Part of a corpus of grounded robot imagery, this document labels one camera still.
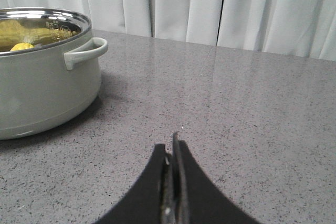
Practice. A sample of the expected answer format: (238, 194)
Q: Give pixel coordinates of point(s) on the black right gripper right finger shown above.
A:
(198, 199)

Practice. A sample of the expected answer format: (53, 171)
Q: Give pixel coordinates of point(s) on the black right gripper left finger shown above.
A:
(150, 199)

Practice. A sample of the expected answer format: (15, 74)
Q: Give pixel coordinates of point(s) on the yellow corn cob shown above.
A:
(22, 46)

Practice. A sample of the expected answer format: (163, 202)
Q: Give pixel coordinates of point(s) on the pale green electric cooking pot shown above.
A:
(48, 85)

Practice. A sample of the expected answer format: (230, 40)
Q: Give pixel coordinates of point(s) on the white curtain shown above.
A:
(291, 27)

